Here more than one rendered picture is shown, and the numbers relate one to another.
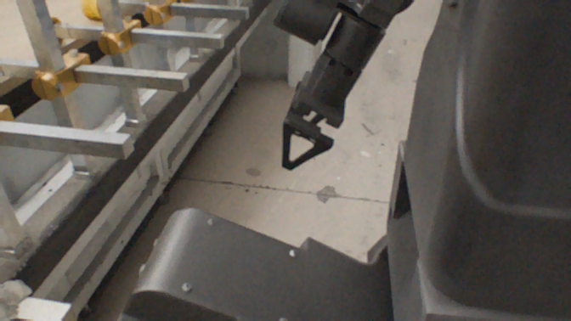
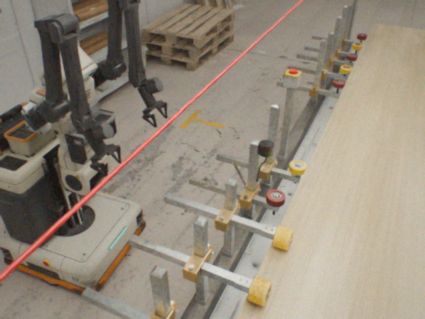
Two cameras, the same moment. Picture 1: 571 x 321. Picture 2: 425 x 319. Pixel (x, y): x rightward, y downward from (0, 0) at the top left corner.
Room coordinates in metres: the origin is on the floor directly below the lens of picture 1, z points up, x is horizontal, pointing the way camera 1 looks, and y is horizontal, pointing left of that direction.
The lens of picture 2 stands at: (1.70, 0.74, 2.03)
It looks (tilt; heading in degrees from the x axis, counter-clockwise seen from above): 36 degrees down; 195
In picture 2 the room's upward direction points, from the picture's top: straight up
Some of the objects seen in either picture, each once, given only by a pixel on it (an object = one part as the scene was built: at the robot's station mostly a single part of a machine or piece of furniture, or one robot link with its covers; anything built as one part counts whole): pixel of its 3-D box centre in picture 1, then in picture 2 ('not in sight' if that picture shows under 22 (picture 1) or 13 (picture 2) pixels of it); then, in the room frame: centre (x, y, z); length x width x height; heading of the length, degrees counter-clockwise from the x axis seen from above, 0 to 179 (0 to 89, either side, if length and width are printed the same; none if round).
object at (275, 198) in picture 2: not in sight; (274, 204); (0.41, 0.68, 0.85); 0.08 x 0.08 x 0.11
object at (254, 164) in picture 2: not in sight; (252, 185); (0.35, 0.57, 0.89); 0.04 x 0.04 x 0.48; 79
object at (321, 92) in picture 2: not in sight; (307, 89); (-0.84, 0.75, 0.81); 0.43 x 0.03 x 0.04; 79
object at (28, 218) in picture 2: not in sight; (48, 177); (0.23, -0.63, 0.59); 0.55 x 0.34 x 0.83; 173
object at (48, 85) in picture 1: (63, 76); (198, 261); (0.87, 0.47, 0.95); 0.14 x 0.06 x 0.05; 169
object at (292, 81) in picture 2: not in sight; (292, 79); (-0.15, 0.66, 1.18); 0.07 x 0.07 x 0.08; 79
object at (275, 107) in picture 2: not in sight; (271, 147); (0.11, 0.61, 0.93); 0.04 x 0.04 x 0.48; 79
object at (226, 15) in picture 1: (168, 8); not in sight; (1.37, 0.36, 0.95); 0.50 x 0.04 x 0.04; 79
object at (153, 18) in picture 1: (161, 10); not in sight; (1.36, 0.38, 0.95); 0.14 x 0.06 x 0.05; 169
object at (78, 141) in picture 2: not in sight; (89, 131); (0.28, -0.25, 0.99); 0.28 x 0.16 x 0.22; 173
